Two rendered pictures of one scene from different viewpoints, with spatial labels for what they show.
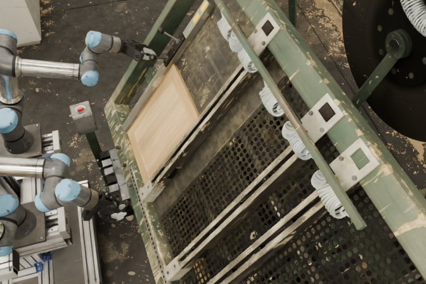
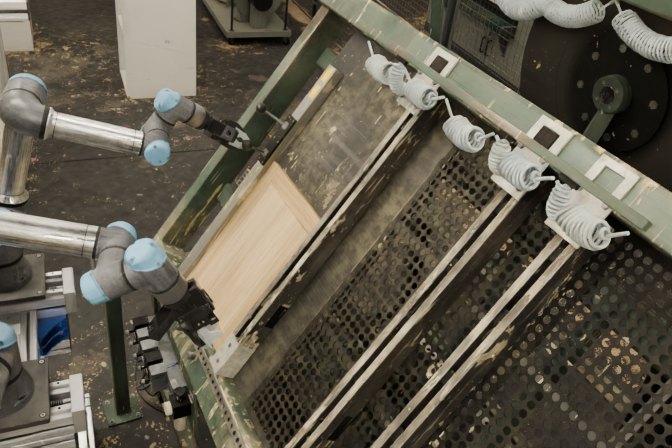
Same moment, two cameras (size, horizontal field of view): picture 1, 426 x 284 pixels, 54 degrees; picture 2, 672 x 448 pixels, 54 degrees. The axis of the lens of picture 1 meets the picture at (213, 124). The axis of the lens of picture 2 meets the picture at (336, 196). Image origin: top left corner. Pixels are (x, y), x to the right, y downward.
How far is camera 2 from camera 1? 0.68 m
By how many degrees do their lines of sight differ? 22
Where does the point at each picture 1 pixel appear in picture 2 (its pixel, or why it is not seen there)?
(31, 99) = not seen: outside the picture
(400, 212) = not seen: outside the picture
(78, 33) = (78, 193)
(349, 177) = (597, 208)
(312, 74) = (516, 100)
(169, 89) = (267, 198)
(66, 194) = (146, 256)
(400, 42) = (616, 87)
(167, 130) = (262, 257)
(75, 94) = not seen: hidden behind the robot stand
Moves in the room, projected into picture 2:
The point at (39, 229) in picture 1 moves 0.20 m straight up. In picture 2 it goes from (39, 402) to (28, 348)
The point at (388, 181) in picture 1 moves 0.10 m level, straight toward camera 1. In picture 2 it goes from (659, 196) to (646, 217)
